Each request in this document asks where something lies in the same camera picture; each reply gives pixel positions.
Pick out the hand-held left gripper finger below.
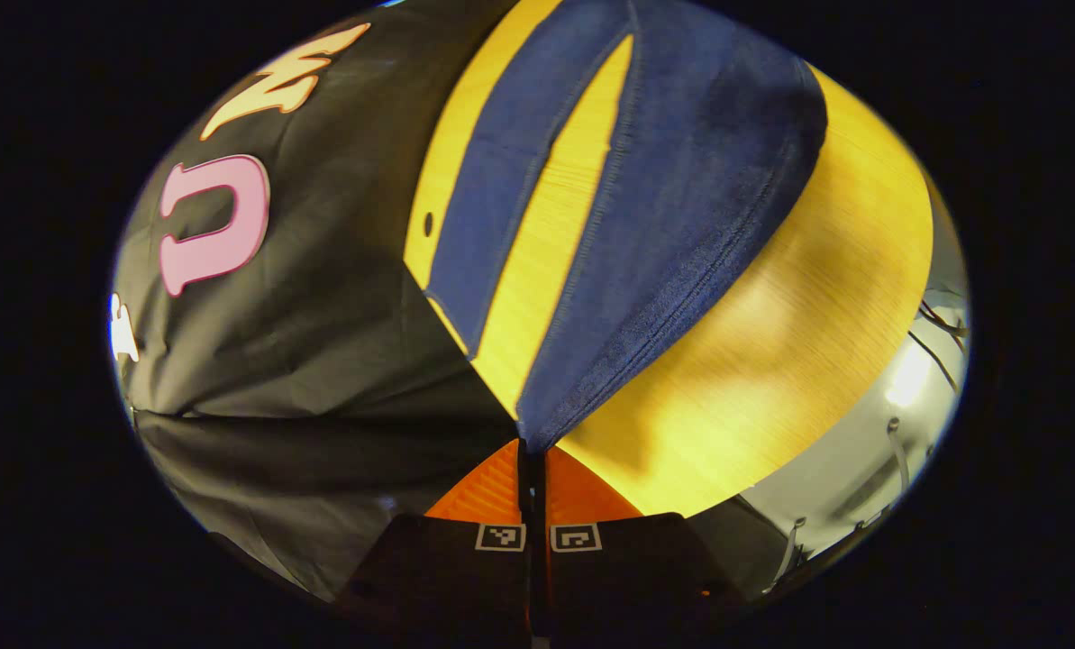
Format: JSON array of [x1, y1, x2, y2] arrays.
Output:
[[334, 439, 533, 636], [533, 446, 747, 641]]

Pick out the blue jeans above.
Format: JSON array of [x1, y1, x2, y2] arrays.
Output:
[[424, 0, 829, 453]]

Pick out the black backdrop cloth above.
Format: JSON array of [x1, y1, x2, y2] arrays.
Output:
[[109, 0, 524, 603]]

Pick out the white metal frame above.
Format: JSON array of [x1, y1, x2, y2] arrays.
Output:
[[767, 415, 942, 591]]

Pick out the black cable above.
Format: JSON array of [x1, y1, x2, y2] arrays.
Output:
[[916, 300, 970, 395]]

